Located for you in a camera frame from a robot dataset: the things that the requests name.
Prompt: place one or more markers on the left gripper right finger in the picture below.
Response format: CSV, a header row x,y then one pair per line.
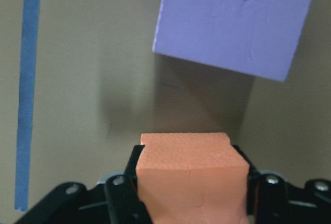
x,y
252,181

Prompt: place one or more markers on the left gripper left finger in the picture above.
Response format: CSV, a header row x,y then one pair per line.
x,y
130,170

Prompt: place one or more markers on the orange foam cube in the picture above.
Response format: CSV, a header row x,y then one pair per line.
x,y
192,178

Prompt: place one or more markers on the purple foam cube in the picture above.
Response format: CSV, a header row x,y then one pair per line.
x,y
256,37

